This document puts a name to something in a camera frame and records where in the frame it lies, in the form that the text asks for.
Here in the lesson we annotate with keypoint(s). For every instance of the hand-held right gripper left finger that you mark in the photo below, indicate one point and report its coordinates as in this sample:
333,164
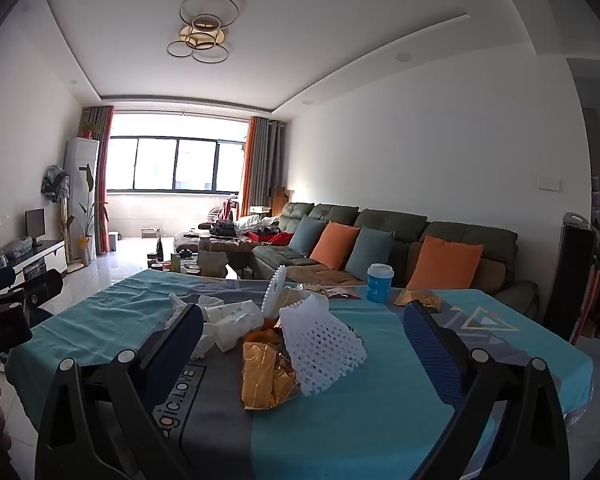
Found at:
180,335

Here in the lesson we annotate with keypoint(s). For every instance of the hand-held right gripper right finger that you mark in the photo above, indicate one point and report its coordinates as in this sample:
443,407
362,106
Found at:
425,340

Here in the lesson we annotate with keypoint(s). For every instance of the white floral paper bowl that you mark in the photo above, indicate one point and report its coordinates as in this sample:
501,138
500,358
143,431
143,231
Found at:
380,285

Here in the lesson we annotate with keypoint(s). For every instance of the large white foam fruit net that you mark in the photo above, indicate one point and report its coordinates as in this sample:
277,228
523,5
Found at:
325,350

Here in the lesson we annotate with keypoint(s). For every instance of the white black television cabinet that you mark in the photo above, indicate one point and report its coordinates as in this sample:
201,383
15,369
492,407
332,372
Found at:
35,260

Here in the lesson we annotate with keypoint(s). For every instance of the clear plastic bag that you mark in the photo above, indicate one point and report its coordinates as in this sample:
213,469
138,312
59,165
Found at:
19,246

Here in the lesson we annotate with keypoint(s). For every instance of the small gold wrapper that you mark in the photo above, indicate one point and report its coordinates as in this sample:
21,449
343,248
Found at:
420,300

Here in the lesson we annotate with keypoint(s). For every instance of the crumpled white tissue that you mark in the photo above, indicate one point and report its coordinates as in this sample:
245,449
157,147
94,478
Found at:
235,320

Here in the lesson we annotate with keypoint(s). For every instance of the tall plant in yellow pot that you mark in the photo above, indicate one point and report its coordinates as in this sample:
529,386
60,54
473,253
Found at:
85,245

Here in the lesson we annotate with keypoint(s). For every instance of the black monitor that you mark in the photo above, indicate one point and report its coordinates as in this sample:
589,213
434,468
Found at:
35,222

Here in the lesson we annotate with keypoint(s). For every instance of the glass coffee table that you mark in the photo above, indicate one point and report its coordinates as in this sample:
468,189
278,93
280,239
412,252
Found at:
210,265

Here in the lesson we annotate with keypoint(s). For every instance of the orange cushion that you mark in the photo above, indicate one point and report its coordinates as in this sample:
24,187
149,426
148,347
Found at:
445,265
335,245

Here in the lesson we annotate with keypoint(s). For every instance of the dark wine bottle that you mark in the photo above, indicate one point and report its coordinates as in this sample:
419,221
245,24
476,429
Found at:
159,252

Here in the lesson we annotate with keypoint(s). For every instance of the small grey bin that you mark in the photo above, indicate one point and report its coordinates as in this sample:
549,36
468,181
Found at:
114,241

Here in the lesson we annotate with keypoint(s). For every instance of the red snack wrapper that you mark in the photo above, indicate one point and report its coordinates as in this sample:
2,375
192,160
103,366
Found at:
342,292

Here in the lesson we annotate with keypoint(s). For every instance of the small white foam fruit net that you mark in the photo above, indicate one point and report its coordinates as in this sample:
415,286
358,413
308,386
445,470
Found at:
272,292

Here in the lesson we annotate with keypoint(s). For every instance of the white standing air conditioner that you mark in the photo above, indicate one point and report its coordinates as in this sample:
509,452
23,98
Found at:
80,195

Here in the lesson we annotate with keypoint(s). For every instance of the chaise with clothes pile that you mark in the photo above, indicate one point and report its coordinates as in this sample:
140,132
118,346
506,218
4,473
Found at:
220,240

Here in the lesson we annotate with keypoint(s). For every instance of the blue cushion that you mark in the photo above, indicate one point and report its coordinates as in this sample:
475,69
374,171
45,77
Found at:
307,235
367,250

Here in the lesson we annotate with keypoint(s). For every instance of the small white stool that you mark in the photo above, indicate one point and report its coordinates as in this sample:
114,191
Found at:
150,231

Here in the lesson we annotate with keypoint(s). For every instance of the cloth-covered standing fan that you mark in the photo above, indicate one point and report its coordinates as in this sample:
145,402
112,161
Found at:
55,182

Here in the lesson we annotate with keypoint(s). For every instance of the teal grey tablecloth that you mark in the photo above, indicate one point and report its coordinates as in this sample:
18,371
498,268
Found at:
355,435

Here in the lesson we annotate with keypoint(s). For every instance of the green sofa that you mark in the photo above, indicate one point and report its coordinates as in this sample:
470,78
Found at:
390,222

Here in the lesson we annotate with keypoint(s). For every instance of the orange grey curtain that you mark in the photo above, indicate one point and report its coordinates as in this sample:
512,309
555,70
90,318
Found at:
102,170
260,160

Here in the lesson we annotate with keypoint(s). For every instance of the black tower appliance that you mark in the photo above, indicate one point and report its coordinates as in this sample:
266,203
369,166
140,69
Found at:
570,280

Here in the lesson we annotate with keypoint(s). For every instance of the small red-potted plant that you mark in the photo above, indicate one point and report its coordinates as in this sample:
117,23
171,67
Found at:
87,130

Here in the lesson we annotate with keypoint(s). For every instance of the wooden board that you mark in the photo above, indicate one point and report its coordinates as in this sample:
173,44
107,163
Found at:
282,202

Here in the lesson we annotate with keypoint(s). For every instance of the large window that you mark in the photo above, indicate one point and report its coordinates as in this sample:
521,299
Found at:
175,162

